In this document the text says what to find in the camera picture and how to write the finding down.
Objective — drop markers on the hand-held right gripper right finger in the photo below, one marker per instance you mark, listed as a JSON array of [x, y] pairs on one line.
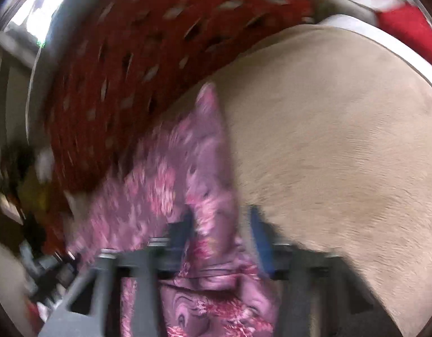
[[261, 242]]

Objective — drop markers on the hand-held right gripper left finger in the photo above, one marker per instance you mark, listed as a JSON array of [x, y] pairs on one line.
[[178, 233]]

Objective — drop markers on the purple floral fleece garment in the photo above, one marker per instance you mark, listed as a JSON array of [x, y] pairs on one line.
[[202, 168]]

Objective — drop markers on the beige plush bed cover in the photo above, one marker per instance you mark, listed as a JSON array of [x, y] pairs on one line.
[[325, 130]]

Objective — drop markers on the red patterned blanket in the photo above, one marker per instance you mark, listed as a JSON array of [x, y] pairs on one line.
[[131, 59]]

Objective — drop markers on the red cloth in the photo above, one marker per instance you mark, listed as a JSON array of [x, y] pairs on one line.
[[405, 31]]

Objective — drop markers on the window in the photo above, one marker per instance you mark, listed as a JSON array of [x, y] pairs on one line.
[[40, 7]]

